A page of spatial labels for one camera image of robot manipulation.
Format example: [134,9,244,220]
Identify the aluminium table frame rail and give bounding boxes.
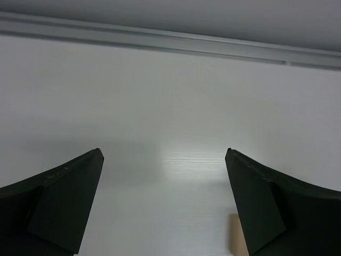
[1,12,340,70]

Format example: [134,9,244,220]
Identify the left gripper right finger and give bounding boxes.
[225,148,340,255]

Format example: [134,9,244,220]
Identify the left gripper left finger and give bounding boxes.
[1,148,104,255]

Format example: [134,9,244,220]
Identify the wood block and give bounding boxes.
[229,214,249,256]

